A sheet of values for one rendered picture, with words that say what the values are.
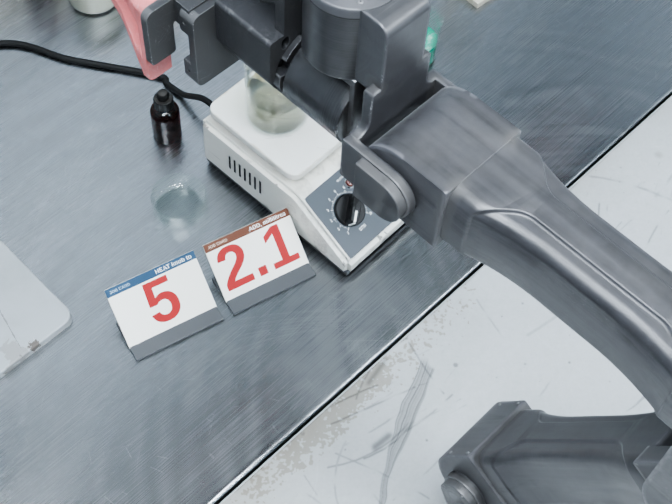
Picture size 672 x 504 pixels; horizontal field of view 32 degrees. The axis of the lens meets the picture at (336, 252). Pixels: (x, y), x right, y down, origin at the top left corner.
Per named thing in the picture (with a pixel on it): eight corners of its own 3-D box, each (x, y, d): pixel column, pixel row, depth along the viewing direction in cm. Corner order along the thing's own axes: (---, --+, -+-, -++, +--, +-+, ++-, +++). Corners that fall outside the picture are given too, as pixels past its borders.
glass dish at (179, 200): (203, 233, 115) (202, 221, 113) (147, 227, 115) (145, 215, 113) (211, 187, 118) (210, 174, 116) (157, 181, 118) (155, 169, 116)
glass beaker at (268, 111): (238, 93, 113) (236, 34, 106) (303, 85, 114) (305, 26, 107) (250, 151, 110) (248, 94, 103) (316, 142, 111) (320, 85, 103)
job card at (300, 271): (316, 276, 113) (317, 254, 109) (233, 316, 110) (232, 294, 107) (285, 229, 115) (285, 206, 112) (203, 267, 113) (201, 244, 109)
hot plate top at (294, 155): (380, 113, 114) (381, 107, 113) (294, 185, 109) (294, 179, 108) (291, 46, 117) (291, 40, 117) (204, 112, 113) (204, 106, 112)
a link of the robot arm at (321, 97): (269, 32, 70) (352, 98, 68) (336, -15, 72) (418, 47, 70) (270, 105, 76) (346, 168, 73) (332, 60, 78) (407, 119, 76)
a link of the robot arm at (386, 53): (257, -15, 64) (417, 111, 60) (367, -89, 67) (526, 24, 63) (260, 119, 74) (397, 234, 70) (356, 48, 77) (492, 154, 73)
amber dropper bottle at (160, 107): (185, 141, 120) (181, 98, 114) (157, 149, 120) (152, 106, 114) (176, 119, 122) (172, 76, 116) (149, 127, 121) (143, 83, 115)
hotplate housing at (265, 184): (434, 201, 118) (444, 154, 111) (346, 281, 113) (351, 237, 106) (277, 80, 125) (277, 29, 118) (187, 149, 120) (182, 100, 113)
